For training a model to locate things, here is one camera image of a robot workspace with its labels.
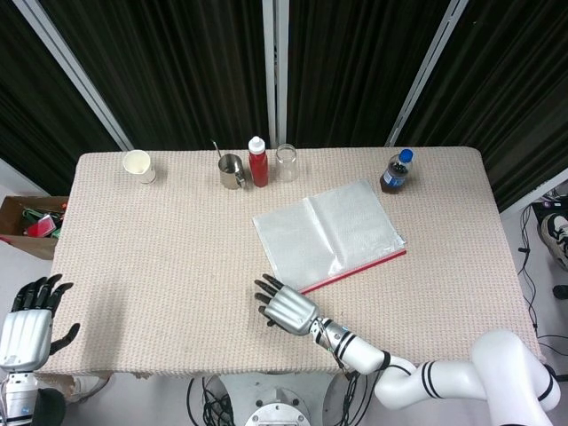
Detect plain white shoe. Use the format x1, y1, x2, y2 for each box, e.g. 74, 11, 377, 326
70, 375, 113, 403

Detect black cable bundle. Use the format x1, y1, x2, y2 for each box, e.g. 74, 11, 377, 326
185, 375, 236, 426

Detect clear glass jar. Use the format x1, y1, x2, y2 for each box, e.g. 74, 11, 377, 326
275, 143, 298, 184

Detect beige woven tablecloth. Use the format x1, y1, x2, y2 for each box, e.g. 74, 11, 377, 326
27, 146, 548, 383

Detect brown cardboard box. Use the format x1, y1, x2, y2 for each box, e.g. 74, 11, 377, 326
0, 196, 70, 261

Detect stainless steel mug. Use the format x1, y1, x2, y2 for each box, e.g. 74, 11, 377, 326
217, 153, 249, 191

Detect white paper cup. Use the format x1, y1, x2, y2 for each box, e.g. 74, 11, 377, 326
122, 149, 157, 186

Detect clear zip pouch red edge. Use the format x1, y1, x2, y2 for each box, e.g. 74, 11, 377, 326
251, 177, 408, 296

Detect black pleated curtain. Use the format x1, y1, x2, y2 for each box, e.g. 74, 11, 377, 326
287, 0, 457, 148
396, 0, 568, 212
38, 0, 272, 151
0, 0, 123, 197

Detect red packet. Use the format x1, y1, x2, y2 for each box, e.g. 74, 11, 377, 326
27, 214, 58, 239

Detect black and white sneaker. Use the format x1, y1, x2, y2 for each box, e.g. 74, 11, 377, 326
538, 212, 568, 271

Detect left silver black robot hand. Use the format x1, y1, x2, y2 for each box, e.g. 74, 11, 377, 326
0, 273, 82, 372

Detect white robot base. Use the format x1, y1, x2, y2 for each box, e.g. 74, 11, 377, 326
219, 372, 343, 426

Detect black floor cables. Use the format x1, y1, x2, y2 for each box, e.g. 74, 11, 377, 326
517, 201, 568, 356

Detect red white-capped sauce bottle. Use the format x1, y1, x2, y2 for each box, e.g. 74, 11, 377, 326
248, 136, 271, 188

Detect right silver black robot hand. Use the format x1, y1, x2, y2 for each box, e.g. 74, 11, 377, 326
253, 273, 322, 337

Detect blue-capped cola bottle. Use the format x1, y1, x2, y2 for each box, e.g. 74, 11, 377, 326
379, 148, 416, 195

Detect aluminium frame post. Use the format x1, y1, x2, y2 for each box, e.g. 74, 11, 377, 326
11, 0, 135, 152
261, 0, 290, 150
384, 0, 469, 148

